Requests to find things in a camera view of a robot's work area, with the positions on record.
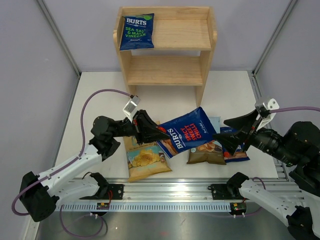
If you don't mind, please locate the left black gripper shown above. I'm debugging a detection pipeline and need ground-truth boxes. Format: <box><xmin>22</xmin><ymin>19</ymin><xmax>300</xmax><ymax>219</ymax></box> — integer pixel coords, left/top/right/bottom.
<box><xmin>111</xmin><ymin>109</ymin><xmax>171</xmax><ymax>146</ymax></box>

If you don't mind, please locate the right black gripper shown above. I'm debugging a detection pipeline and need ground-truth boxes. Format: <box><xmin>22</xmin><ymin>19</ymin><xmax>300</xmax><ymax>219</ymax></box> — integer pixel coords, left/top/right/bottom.
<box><xmin>211</xmin><ymin>107</ymin><xmax>299</xmax><ymax>165</ymax></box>

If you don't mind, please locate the blue Burts chilli bag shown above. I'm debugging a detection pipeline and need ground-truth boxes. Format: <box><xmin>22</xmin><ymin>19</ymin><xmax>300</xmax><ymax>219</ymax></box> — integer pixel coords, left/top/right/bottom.
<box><xmin>220</xmin><ymin>126</ymin><xmax>250</xmax><ymax>163</ymax></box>
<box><xmin>156</xmin><ymin>107</ymin><xmax>217</xmax><ymax>159</ymax></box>

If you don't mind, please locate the blue Burts sea salt bag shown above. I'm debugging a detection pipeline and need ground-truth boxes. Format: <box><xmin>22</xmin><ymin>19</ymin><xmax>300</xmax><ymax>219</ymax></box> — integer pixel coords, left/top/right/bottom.
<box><xmin>119</xmin><ymin>13</ymin><xmax>155</xmax><ymax>51</ymax></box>

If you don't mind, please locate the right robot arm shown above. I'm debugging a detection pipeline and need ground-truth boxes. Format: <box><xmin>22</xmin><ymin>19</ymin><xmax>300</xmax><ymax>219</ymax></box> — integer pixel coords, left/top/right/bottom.
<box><xmin>213</xmin><ymin>106</ymin><xmax>320</xmax><ymax>240</ymax></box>

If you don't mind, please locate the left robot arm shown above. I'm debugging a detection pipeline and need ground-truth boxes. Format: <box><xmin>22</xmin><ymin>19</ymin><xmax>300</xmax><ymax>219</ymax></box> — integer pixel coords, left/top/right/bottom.
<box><xmin>18</xmin><ymin>110</ymin><xmax>169</xmax><ymax>222</ymax></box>

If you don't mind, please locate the tan kettle cooked chips bag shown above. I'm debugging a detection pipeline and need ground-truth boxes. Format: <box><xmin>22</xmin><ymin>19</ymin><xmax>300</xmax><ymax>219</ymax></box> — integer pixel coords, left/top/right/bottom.
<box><xmin>123</xmin><ymin>136</ymin><xmax>172</xmax><ymax>182</ymax></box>

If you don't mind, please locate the light blue cassava chips bag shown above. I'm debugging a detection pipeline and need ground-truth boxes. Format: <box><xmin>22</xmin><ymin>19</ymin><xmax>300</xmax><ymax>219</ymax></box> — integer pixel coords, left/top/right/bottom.
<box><xmin>186</xmin><ymin>116</ymin><xmax>227</xmax><ymax>166</ymax></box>

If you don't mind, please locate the wooden two-tier shelf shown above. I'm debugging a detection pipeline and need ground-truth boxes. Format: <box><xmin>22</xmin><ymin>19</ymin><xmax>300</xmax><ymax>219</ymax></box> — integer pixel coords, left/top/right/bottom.
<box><xmin>113</xmin><ymin>6</ymin><xmax>218</xmax><ymax>106</ymax></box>

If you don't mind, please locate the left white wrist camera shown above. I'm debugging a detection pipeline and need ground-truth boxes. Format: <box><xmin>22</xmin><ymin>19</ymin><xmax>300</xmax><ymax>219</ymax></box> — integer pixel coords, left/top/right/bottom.
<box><xmin>122</xmin><ymin>95</ymin><xmax>140</xmax><ymax>122</ymax></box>

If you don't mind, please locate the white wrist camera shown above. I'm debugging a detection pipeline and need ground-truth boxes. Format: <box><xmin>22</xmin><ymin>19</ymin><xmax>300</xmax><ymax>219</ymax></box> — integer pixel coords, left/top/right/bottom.
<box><xmin>254</xmin><ymin>98</ymin><xmax>280</xmax><ymax>130</ymax></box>
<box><xmin>122</xmin><ymin>95</ymin><xmax>140</xmax><ymax>122</ymax></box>

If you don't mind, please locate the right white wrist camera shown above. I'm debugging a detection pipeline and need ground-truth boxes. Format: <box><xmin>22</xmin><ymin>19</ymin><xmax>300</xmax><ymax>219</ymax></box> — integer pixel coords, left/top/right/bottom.
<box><xmin>254</xmin><ymin>98</ymin><xmax>280</xmax><ymax>130</ymax></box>

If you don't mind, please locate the aluminium mounting rail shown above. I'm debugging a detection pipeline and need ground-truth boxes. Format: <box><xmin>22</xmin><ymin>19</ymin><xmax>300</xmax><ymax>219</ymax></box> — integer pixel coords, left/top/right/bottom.
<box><xmin>62</xmin><ymin>177</ymin><xmax>306</xmax><ymax>203</ymax></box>

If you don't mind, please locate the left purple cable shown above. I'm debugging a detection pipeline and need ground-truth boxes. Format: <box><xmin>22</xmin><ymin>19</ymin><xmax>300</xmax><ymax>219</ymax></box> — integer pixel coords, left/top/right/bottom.
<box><xmin>11</xmin><ymin>89</ymin><xmax>133</xmax><ymax>237</ymax></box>

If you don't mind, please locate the white slotted cable duct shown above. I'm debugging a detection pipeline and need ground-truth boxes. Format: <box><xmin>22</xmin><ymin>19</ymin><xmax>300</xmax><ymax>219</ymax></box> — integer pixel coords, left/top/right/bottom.
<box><xmin>57</xmin><ymin>201</ymin><xmax>231</xmax><ymax>213</ymax></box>

